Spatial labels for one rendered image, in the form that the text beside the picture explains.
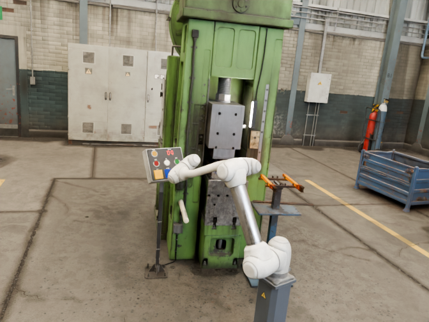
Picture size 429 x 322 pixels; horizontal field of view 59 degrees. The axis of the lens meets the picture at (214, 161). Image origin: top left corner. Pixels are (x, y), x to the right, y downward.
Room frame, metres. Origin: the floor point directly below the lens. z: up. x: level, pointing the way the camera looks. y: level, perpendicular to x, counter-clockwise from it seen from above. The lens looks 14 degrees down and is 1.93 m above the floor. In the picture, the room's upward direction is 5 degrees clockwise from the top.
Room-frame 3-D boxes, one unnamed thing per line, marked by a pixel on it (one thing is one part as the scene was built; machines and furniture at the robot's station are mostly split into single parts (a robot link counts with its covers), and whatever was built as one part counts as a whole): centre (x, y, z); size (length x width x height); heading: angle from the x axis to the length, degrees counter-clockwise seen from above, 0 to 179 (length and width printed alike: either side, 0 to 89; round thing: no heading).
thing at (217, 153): (3.60, -0.04, 1.15); 0.42 x 0.20 x 0.10; 12
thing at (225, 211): (3.62, -0.09, 0.69); 0.56 x 0.38 x 0.45; 12
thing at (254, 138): (3.59, -0.36, 1.27); 0.09 x 0.02 x 0.17; 102
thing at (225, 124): (3.61, -0.08, 1.39); 0.42 x 0.39 x 0.40; 12
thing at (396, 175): (6.24, -3.14, 0.36); 1.20 x 0.80 x 0.72; 23
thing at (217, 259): (3.62, -0.09, 0.23); 0.55 x 0.37 x 0.47; 12
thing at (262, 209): (3.32, -0.60, 0.70); 0.40 x 0.30 x 0.02; 101
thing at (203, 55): (3.69, 0.28, 1.15); 0.44 x 0.26 x 2.30; 12
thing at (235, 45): (3.76, -0.05, 2.06); 0.44 x 0.41 x 0.47; 12
